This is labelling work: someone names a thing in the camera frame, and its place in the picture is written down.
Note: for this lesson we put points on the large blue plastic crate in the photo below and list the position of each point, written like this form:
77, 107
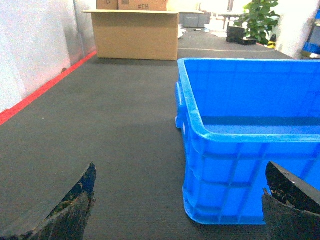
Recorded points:
236, 116

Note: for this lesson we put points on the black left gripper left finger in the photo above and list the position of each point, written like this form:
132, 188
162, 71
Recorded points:
57, 220

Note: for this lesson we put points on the small cardboard box behind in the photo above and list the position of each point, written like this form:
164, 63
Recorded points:
107, 4

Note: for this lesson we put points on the open cardboard box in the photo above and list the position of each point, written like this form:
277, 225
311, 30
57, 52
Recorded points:
135, 34

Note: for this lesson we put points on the cardboard box marked H3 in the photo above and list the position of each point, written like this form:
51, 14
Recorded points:
143, 5

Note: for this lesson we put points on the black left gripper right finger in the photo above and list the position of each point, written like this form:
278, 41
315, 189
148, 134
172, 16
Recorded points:
291, 206

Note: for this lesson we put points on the black foam blocks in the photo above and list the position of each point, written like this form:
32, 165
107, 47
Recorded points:
236, 34

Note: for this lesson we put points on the grey storage bin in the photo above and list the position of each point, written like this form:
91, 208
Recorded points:
194, 19

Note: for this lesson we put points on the green potted plant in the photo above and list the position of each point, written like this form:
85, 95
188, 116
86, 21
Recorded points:
259, 19

